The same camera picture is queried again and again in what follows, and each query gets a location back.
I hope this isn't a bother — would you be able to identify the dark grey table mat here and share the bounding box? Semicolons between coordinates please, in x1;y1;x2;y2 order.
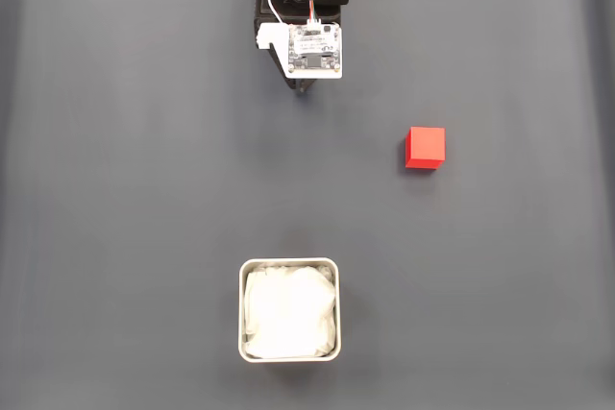
0;0;615;410

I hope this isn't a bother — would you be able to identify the beige square box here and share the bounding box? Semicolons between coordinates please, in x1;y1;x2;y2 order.
237;256;342;363

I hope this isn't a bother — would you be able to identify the white tissue paper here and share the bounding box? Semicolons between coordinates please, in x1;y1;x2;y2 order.
243;261;336;359

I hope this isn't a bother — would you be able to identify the red cube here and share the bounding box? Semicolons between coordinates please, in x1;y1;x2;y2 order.
405;126;447;171

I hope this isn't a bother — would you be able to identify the camera board on white mount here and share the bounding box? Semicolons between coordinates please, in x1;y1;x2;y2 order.
257;19;345;81

